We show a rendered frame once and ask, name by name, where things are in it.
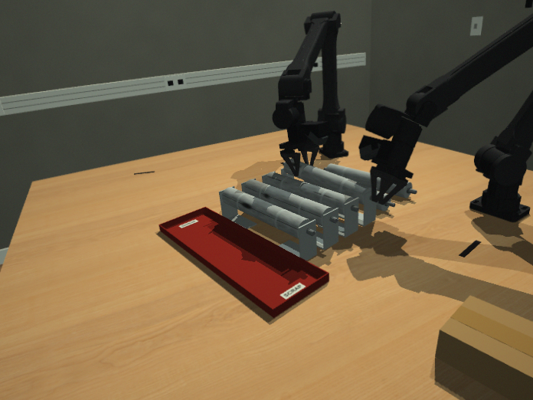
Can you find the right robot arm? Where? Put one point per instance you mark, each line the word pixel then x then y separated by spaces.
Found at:
pixel 292 85

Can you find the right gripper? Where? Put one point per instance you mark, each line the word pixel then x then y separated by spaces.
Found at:
pixel 289 152

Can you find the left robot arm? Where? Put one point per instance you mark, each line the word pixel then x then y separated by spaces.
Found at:
pixel 504 169

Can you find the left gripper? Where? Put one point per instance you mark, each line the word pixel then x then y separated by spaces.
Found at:
pixel 400 155

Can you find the red rectangular tray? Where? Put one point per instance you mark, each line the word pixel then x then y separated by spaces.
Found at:
pixel 262 271

